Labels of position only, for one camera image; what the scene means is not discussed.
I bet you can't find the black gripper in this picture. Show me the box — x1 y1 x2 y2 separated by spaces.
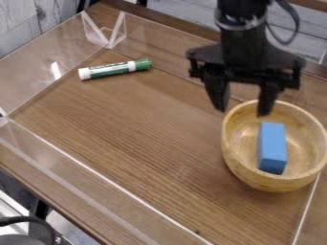
187 28 305 117

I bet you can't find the blue rectangular block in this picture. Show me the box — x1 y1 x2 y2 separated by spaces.
257 122 287 175

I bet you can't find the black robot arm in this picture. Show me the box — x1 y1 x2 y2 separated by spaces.
185 0 305 117

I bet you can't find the brown wooden bowl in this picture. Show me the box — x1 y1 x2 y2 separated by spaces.
221 100 327 192

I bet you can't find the green and white marker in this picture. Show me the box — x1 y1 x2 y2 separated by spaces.
77 58 152 80

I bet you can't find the black table leg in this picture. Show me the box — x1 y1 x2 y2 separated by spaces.
33 200 50 220

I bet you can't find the clear acrylic tray wall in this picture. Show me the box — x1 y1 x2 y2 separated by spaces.
0 6 327 245

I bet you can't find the black cable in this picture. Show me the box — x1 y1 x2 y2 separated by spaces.
0 215 56 245

